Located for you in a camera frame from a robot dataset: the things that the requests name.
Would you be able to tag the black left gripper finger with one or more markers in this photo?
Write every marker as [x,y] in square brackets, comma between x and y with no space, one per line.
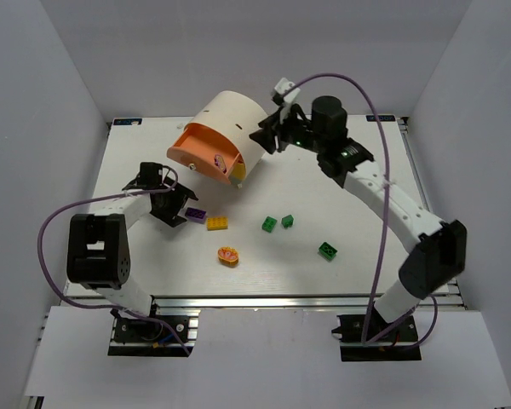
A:
[172,221]
[182,193]

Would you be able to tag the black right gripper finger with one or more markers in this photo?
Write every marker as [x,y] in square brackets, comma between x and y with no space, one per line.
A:
[272,122]
[265,138]

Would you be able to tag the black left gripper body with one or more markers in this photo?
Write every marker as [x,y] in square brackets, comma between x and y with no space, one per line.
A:
[170,204]

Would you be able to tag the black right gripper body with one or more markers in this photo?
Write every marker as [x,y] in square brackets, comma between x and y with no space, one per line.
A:
[277,130]

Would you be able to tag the yellow drawer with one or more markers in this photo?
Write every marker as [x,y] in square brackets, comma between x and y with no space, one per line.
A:
[238,173]

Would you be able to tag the purple curved lego brick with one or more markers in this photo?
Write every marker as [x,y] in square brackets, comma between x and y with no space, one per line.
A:
[220,163]

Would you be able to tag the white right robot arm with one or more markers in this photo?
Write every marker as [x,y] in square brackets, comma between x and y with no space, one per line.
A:
[436,249]

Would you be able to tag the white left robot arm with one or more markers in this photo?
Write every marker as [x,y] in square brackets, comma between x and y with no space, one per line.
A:
[98,255]

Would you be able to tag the yellow lego brick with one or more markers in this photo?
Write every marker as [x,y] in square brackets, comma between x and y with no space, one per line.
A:
[217,223]

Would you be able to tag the cream drawer cabinet shell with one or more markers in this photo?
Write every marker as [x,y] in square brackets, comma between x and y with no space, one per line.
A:
[235,116]

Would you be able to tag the orange oval lego piece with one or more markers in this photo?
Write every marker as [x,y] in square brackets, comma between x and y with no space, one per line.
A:
[228,256]

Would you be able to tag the right blue corner label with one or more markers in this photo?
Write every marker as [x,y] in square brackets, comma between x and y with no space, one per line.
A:
[381,118]

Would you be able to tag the blue corner label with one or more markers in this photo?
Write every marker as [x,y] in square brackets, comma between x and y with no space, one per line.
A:
[127,121]
[381,118]

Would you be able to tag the left blue corner label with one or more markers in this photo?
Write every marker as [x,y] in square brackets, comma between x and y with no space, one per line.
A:
[127,121]

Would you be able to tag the green lego brick left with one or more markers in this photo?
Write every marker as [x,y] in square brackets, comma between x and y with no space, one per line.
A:
[269,224]

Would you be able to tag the small green lego brick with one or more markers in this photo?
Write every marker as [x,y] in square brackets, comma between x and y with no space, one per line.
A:
[287,221]

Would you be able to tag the green lego brick right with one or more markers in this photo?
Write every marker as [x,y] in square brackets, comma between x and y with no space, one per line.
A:
[327,251]

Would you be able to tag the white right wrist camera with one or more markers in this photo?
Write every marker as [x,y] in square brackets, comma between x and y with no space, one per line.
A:
[284,95]

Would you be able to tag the aluminium table front rail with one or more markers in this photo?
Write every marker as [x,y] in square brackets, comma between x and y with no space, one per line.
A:
[453,301]

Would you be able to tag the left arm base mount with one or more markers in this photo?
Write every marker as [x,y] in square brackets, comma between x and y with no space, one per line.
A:
[171,333]

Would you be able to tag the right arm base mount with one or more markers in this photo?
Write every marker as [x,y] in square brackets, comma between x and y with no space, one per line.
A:
[395,346]

